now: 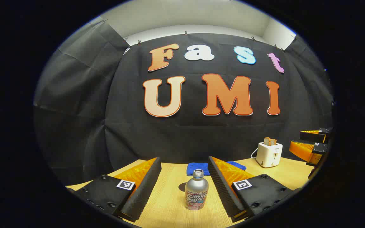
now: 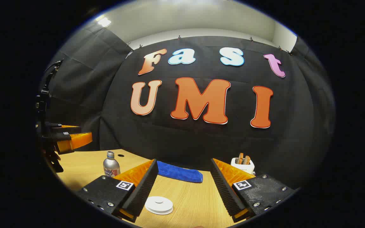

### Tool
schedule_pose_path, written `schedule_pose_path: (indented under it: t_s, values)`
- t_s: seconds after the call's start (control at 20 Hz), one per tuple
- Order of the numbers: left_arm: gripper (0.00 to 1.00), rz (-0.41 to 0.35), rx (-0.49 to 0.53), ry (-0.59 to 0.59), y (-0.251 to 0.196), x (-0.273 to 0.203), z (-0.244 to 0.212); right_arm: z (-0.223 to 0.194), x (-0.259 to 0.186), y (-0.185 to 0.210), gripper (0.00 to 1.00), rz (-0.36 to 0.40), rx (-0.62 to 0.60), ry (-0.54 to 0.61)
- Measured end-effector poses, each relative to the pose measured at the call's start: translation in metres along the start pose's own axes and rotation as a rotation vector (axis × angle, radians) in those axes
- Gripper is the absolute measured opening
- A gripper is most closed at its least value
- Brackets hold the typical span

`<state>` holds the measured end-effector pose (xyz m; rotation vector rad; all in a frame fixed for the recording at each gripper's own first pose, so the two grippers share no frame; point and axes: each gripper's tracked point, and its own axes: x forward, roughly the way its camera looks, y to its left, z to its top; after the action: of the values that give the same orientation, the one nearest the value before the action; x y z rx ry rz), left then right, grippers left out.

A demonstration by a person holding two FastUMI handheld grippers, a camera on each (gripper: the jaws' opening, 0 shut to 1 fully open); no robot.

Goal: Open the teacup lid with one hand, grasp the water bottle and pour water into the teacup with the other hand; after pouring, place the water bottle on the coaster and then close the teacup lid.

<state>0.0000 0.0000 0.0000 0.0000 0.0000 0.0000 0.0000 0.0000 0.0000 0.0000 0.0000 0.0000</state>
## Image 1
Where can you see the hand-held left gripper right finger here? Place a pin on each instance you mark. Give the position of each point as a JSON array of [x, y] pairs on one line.
[[223, 186]]

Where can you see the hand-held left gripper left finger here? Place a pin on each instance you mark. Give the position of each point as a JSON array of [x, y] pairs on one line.
[[144, 186]]

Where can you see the silver water bottle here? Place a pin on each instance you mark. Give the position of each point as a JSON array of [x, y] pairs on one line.
[[196, 190]]

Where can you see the white toaster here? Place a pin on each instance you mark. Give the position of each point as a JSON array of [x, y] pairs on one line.
[[268, 156]]

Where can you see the toasted bread slice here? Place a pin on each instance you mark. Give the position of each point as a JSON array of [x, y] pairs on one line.
[[267, 141], [273, 142]]

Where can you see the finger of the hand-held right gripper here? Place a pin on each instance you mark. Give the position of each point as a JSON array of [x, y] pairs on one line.
[[303, 150], [312, 136]]

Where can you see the black backdrop cloth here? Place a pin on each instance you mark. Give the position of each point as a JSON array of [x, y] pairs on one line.
[[185, 136]]

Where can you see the blue towel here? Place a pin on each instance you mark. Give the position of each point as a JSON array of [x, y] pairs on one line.
[[196, 167]]

